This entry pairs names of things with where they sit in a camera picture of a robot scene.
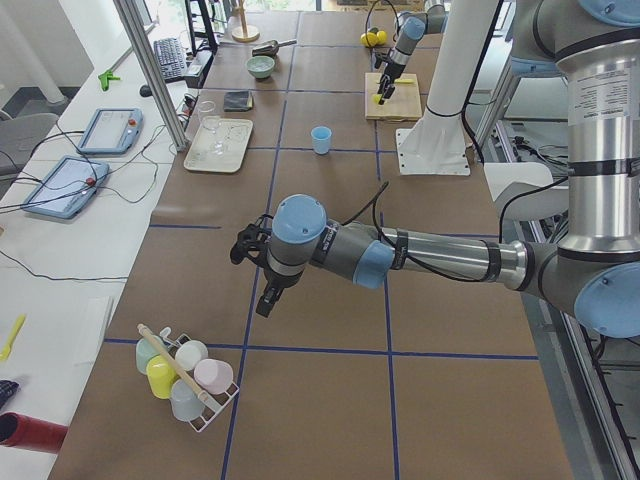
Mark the red cylinder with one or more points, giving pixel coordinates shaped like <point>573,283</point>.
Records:
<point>33,434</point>

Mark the black computer mouse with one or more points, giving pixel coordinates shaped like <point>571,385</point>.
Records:
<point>145,91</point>

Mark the steel ice scoop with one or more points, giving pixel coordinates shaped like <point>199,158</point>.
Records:
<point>271,48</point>

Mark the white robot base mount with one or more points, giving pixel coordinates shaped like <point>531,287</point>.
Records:
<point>432,152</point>

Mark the aluminium frame post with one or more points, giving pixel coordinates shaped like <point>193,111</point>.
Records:
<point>132,22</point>

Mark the light blue cup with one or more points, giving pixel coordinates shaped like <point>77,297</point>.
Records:
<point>321,137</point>

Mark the blue teach pendant near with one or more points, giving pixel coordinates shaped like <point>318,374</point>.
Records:
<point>67,188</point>

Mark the cream bear print tray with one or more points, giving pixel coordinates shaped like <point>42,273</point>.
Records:
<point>235,135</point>

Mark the folded grey cloth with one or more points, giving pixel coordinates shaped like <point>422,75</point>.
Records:
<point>238,101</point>

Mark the pink cup in rack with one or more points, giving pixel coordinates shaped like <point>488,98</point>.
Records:
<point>215,376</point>

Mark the green cup in rack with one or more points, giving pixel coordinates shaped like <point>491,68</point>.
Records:
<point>144,352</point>

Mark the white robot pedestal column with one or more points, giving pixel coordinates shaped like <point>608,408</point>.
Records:
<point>469,29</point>

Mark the yellow lemon toy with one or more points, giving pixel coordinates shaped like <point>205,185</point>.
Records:
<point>372,38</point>

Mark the blue teach pendant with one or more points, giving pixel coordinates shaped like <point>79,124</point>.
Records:
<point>111,132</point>
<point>67,188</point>

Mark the yellow cup in rack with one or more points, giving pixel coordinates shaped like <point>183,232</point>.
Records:
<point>160,376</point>

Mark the white wire cup rack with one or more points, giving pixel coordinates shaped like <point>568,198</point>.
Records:
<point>218,403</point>

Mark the yellow plastic fork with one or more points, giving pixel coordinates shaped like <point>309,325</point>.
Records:
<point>15,330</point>

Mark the blue teach pendant far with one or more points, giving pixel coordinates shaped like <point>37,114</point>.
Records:
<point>111,132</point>

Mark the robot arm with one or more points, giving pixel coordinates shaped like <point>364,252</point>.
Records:
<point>592,273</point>
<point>411,28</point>

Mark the green bowl of ice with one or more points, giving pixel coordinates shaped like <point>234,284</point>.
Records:
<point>260,67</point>

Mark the wooden cutting board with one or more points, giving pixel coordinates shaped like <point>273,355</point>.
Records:
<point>404,105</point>

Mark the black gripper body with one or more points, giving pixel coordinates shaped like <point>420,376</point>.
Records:
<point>278,280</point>
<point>389,71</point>

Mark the green plastic tool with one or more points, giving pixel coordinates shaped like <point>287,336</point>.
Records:
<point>106,78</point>

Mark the white cup in rack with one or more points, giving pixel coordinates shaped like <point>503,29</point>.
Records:
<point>190,354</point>

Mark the grey blue cup in rack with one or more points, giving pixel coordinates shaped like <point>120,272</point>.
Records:
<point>185,405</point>

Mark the wooden rack handle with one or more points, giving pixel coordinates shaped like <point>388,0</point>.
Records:
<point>201,394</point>

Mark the round wooden stand base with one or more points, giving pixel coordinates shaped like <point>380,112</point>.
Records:
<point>244,32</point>

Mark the black keyboard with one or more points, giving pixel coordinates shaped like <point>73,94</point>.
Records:
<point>171,59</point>

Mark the clear wine glass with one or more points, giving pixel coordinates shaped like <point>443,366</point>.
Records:
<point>209,119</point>

